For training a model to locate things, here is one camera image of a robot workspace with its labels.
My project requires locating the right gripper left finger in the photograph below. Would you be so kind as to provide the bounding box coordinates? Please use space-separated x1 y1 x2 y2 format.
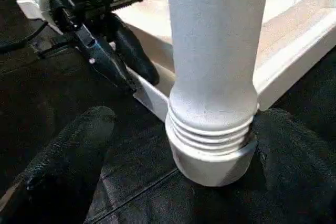
0 105 117 224

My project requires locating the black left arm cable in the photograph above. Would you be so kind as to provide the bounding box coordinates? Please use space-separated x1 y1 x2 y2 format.
0 20 49 56

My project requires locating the black work mat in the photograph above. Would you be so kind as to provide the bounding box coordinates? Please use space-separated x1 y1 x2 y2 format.
0 0 336 224

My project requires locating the white plastic table leg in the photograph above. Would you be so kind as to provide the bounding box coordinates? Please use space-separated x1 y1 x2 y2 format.
165 0 272 188

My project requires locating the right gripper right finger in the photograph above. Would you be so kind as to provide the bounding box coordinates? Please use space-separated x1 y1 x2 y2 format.
252 108 336 224

